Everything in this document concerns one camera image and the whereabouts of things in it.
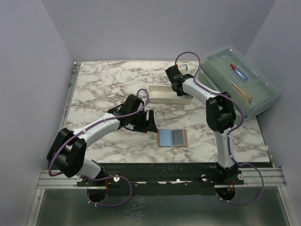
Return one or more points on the orange pencil tool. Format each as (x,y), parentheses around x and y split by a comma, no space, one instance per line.
(243,94)

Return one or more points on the clear green plastic toolbox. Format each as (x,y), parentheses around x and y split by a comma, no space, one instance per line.
(218,75)

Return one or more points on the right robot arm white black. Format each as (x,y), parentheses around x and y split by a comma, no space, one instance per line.
(220,114)

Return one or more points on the white rectangular tray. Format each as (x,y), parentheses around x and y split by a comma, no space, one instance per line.
(163,94)

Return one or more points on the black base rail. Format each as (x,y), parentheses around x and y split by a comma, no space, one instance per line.
(160,179)

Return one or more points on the aluminium frame rail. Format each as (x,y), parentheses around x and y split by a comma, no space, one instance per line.
(33,217)

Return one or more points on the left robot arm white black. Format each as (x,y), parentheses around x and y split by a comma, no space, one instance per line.
(67,153)

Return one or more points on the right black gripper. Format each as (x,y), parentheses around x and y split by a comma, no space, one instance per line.
(180,94)

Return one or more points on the red blue screwdriver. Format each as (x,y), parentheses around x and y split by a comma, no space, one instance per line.
(236,70)

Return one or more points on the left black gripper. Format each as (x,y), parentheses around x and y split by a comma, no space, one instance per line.
(147,125)

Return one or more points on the tan leather card holder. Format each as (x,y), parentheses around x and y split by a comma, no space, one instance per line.
(164,138)

